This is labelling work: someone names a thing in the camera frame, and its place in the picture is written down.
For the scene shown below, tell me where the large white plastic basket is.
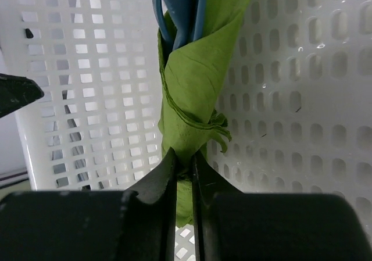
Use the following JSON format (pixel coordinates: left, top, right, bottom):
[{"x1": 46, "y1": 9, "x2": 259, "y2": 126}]
[{"x1": 1, "y1": 0, "x2": 371, "y2": 260}]

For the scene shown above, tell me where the blue plastic spoon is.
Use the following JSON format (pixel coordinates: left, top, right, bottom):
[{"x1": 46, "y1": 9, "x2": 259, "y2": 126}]
[{"x1": 152, "y1": 0, "x2": 193, "y2": 50}]

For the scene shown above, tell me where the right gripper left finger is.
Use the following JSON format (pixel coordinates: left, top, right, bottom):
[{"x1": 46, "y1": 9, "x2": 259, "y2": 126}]
[{"x1": 1, "y1": 149, "x2": 177, "y2": 260}]

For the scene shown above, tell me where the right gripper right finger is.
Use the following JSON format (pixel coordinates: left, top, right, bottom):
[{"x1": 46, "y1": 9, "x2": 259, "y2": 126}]
[{"x1": 191, "y1": 152, "x2": 371, "y2": 260}]

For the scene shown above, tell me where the green paper napkin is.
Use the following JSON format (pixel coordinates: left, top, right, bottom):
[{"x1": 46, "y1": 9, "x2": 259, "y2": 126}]
[{"x1": 158, "y1": 0, "x2": 251, "y2": 227}]

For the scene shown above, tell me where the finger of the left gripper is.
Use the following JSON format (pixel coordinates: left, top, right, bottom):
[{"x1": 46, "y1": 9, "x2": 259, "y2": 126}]
[{"x1": 0, "y1": 73, "x2": 44, "y2": 118}]

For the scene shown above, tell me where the blue plastic knife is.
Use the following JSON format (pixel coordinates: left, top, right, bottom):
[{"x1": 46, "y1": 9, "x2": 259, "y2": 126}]
[{"x1": 191, "y1": 0, "x2": 207, "y2": 42}]

